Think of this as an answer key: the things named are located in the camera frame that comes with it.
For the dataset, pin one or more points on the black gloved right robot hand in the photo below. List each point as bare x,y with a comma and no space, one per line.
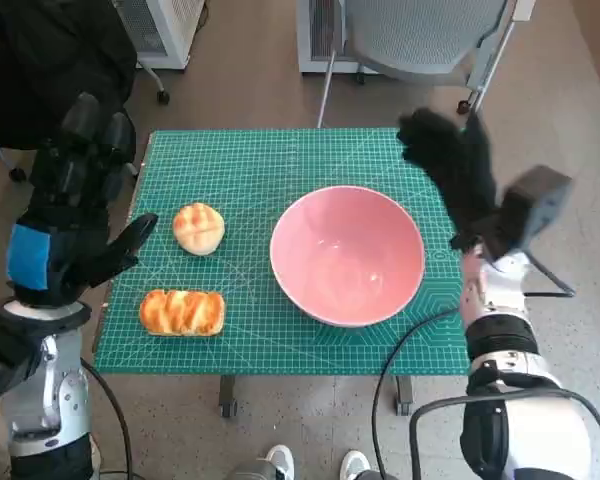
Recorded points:
460,175

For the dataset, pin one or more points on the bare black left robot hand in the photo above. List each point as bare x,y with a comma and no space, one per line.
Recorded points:
65,250

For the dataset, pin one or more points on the long toy bread loaf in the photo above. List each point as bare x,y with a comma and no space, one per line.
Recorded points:
182,312

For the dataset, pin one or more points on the pink bowl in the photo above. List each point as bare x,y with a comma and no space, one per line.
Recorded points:
347,250

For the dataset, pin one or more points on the round toy bread bun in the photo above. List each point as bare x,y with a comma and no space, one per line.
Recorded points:
199,229

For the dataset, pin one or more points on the black chair caster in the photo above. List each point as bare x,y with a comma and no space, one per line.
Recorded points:
18,174

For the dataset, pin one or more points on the grey mesh office chair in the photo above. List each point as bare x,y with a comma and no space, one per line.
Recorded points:
415,35

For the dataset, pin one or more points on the chair leg with caster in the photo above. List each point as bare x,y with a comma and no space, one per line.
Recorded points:
163,96

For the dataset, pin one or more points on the green cutting mat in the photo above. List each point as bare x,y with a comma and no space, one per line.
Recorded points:
260,165

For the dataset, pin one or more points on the white appliance with dark grille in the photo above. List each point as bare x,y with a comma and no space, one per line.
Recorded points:
320,30

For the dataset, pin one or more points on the black table leg with caster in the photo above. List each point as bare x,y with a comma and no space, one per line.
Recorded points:
228,395
404,395

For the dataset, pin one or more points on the white appliance with mesh grille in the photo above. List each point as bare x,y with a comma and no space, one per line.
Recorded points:
175,30

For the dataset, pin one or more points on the white shoe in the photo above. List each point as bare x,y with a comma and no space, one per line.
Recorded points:
281,460
355,462

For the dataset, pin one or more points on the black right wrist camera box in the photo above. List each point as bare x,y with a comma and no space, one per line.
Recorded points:
535,205

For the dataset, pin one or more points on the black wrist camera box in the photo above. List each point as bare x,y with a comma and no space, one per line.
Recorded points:
535,205
0,365

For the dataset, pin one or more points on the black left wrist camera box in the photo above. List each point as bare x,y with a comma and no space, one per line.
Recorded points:
0,365

